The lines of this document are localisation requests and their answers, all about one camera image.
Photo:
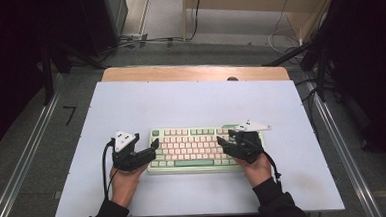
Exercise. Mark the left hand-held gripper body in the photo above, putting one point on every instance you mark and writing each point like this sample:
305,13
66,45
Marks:
125,158

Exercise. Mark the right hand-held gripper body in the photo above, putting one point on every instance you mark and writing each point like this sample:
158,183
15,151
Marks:
250,149

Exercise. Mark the green and pink keyboard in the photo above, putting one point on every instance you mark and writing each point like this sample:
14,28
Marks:
189,148

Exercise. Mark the person's right hand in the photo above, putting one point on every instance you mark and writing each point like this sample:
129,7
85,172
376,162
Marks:
257,171

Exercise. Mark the person's left hand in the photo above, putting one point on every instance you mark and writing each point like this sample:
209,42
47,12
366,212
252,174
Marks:
125,187

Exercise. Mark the white table board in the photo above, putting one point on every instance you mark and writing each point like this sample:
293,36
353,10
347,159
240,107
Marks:
197,101

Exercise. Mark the black tripod stand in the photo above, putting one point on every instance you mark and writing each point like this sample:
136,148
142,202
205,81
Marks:
319,68

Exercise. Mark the black metal stand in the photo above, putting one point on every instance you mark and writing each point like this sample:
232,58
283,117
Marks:
47,76

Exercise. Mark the grey power strip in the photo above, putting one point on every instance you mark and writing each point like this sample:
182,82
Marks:
133,35

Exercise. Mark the black cabinet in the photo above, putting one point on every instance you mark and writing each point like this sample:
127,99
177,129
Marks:
99,20

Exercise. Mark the light wooden shelf unit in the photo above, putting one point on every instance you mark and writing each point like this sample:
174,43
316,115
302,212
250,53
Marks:
249,2

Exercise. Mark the dark curtain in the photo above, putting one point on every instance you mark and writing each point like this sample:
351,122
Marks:
8,64
372,62

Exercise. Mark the aluminium floor rail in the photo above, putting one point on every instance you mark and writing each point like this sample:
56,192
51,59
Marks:
347,160
23,160

